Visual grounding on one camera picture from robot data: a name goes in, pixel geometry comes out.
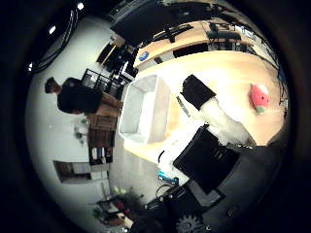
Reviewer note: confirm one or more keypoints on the pink watermelon plush toy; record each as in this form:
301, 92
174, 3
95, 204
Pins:
259, 98

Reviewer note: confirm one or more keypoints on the white plastic container bin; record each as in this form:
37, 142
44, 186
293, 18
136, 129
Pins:
144, 110

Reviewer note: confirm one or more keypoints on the grey metal pen tool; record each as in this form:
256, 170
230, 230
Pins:
183, 106

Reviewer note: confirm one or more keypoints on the green potted plant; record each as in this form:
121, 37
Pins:
132, 199

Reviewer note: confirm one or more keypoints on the dark bookshelf with books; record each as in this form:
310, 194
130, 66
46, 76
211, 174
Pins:
100, 153

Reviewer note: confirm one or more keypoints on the brown wooden cabinet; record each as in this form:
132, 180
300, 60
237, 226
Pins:
102, 123

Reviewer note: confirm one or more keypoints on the wooden desk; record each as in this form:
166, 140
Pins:
191, 40

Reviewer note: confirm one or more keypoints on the round blue sticker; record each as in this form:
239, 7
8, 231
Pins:
144, 55

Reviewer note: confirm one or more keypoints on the person in black shirt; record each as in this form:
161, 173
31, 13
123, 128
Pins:
79, 97

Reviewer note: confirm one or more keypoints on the large black monitor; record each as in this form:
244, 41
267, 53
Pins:
152, 19

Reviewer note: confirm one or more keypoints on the wall shelf niche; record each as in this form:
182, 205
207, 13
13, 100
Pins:
77, 171

